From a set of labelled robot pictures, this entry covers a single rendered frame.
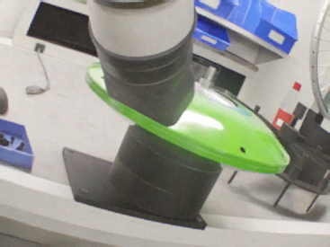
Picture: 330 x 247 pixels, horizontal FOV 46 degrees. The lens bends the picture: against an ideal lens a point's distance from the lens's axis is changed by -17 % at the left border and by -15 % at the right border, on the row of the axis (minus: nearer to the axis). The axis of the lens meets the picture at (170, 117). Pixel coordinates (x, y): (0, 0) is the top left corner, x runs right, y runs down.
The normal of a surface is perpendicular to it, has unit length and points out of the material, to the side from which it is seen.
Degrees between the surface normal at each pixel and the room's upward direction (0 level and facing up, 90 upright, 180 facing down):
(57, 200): 90
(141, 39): 132
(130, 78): 141
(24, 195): 90
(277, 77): 90
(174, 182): 90
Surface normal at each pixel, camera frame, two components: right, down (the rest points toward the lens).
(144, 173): -0.37, 0.05
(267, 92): 0.37, 0.37
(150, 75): 0.18, 0.88
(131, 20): -0.04, 0.84
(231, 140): 0.46, -0.68
